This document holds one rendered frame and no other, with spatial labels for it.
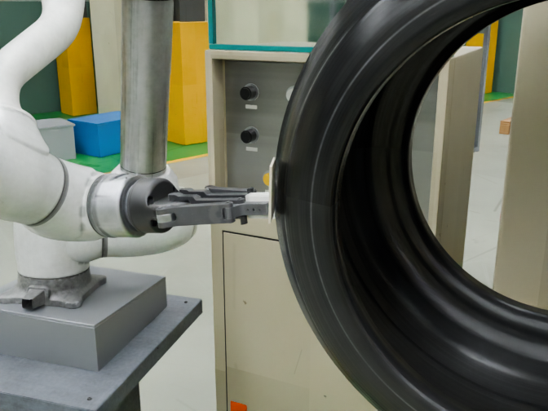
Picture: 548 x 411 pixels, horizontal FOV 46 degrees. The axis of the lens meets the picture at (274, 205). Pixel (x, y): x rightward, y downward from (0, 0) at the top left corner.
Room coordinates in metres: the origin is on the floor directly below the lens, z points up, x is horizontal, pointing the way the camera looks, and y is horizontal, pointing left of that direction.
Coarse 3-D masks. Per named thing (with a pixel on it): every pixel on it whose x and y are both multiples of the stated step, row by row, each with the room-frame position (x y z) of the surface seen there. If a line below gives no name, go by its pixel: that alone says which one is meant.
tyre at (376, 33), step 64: (384, 0) 0.58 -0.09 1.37; (448, 0) 0.55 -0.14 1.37; (512, 0) 0.52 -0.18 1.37; (320, 64) 0.62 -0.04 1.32; (384, 64) 0.57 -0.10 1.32; (320, 128) 0.60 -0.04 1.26; (384, 128) 0.85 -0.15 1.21; (320, 192) 0.59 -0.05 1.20; (384, 192) 0.85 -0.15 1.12; (320, 256) 0.59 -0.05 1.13; (384, 256) 0.83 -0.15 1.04; (448, 256) 0.83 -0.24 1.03; (320, 320) 0.60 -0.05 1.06; (384, 320) 0.74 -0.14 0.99; (448, 320) 0.79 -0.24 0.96; (512, 320) 0.77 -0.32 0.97; (384, 384) 0.56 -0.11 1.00; (448, 384) 0.68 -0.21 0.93; (512, 384) 0.71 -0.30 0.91
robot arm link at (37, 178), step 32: (64, 0) 1.10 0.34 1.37; (32, 32) 0.98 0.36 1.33; (64, 32) 1.04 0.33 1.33; (0, 64) 0.88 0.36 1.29; (32, 64) 0.93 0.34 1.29; (0, 96) 0.83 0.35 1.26; (0, 128) 0.77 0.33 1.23; (32, 128) 0.81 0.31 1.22; (0, 160) 0.74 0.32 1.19; (32, 160) 0.78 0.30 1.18; (0, 192) 0.74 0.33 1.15; (32, 192) 0.77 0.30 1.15
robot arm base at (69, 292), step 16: (16, 288) 1.29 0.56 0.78; (32, 288) 1.26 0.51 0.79; (48, 288) 1.26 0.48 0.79; (64, 288) 1.28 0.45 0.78; (80, 288) 1.30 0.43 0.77; (96, 288) 1.36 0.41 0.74; (32, 304) 1.21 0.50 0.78; (48, 304) 1.25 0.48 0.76; (64, 304) 1.24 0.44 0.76; (80, 304) 1.25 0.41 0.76
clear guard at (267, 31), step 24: (216, 0) 1.51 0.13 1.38; (240, 0) 1.49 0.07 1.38; (264, 0) 1.46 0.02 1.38; (288, 0) 1.44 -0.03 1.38; (312, 0) 1.41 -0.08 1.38; (336, 0) 1.39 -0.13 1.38; (216, 24) 1.51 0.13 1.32; (240, 24) 1.49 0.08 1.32; (264, 24) 1.46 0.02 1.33; (288, 24) 1.44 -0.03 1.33; (312, 24) 1.41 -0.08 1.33; (216, 48) 1.51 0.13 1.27; (240, 48) 1.48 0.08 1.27; (264, 48) 1.45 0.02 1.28; (288, 48) 1.43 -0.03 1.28; (312, 48) 1.40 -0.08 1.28
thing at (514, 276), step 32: (544, 32) 0.87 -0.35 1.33; (544, 64) 0.87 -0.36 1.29; (544, 96) 0.87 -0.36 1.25; (512, 128) 0.88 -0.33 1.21; (544, 128) 0.86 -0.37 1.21; (512, 160) 0.88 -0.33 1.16; (544, 160) 0.86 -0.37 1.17; (512, 192) 0.88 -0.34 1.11; (544, 192) 0.86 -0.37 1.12; (512, 224) 0.87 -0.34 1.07; (544, 224) 0.86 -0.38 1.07; (512, 256) 0.87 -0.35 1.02; (544, 256) 0.85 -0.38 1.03; (512, 288) 0.87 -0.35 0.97; (544, 288) 0.85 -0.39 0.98
